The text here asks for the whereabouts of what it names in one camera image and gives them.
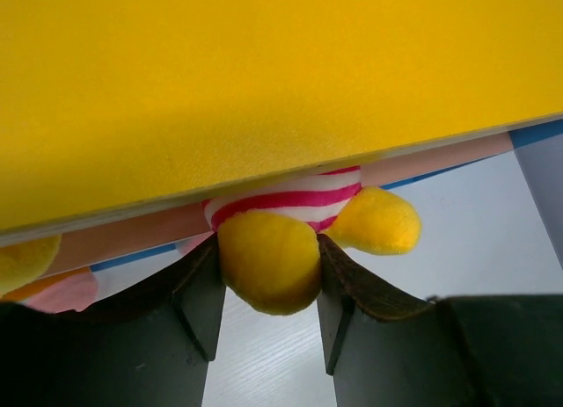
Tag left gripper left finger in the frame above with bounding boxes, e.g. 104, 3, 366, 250
1, 236, 225, 406

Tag brown lower shelf board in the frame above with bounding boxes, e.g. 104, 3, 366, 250
45, 132, 513, 277

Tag blue wooden toy shelf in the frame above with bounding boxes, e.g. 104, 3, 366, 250
88, 120, 562, 272

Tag yellow bear plush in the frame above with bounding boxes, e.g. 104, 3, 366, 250
0, 236, 62, 295
202, 166, 421, 316

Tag pink frog plush striped shirt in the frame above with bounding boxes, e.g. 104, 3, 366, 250
1, 267, 99, 314

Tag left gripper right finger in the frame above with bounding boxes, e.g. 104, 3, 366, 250
317, 235, 562, 406

